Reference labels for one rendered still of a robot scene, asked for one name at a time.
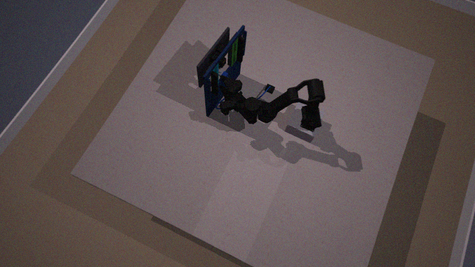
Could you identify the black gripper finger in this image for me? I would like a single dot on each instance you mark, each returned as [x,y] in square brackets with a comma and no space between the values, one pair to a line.
[227,81]
[224,92]

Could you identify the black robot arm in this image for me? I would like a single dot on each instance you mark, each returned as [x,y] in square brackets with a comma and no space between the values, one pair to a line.
[267,111]

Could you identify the blue cable with plug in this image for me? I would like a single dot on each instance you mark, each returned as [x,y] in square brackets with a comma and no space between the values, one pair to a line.
[221,72]

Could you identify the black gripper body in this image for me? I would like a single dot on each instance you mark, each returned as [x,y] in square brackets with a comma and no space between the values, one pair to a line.
[234,91]

